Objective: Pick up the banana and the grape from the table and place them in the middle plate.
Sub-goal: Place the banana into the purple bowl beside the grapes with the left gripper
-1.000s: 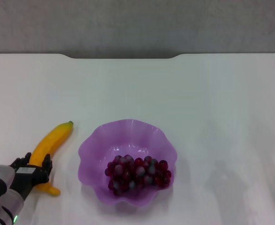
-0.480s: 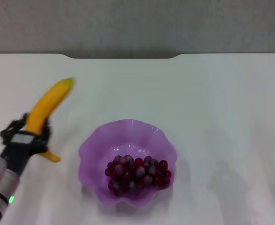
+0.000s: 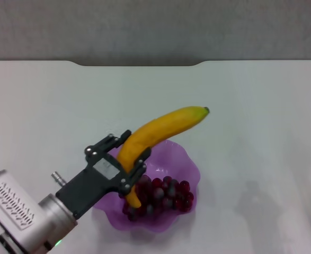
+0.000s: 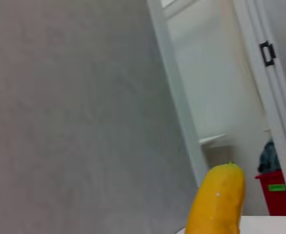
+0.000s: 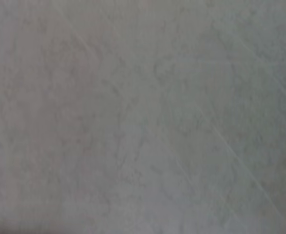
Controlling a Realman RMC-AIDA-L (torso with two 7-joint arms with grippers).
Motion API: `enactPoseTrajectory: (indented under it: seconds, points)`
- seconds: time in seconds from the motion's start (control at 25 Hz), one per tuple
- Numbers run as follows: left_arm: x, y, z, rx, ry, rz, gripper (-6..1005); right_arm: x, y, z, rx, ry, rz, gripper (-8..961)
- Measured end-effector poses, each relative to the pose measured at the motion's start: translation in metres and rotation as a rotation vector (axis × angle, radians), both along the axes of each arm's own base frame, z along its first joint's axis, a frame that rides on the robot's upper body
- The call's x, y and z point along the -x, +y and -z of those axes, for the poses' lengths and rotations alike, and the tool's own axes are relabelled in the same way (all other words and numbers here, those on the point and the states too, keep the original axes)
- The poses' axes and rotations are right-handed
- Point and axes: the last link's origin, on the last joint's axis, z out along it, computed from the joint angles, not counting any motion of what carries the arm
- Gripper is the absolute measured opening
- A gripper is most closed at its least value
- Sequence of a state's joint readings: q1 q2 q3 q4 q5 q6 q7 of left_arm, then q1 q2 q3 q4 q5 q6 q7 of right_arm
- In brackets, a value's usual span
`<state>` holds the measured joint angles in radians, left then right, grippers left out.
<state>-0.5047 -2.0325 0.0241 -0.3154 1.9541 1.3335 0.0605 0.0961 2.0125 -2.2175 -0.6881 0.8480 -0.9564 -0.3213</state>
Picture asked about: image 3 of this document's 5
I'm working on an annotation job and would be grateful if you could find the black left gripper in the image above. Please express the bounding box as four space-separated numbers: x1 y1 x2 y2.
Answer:
51 129 153 220

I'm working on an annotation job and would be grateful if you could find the yellow plastic banana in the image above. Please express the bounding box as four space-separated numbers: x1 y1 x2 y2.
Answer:
117 105 210 208

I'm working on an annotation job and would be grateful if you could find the dark red grape bunch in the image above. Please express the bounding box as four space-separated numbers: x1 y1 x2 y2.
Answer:
119 175 195 222

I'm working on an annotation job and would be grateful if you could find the purple wavy plastic bowl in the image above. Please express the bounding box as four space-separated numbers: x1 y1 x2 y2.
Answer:
91 139 201 234

